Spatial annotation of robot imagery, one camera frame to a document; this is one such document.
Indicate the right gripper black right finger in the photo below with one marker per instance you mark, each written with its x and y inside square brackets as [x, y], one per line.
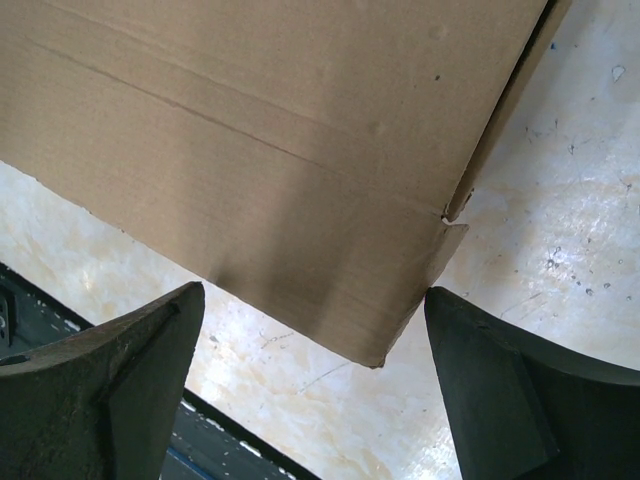
[522, 407]

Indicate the cardboard box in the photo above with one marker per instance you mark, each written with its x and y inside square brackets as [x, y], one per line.
[309, 157]

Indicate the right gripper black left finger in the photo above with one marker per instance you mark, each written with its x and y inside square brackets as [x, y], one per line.
[100, 404]

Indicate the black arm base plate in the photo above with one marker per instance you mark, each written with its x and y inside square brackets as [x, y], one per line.
[204, 444]

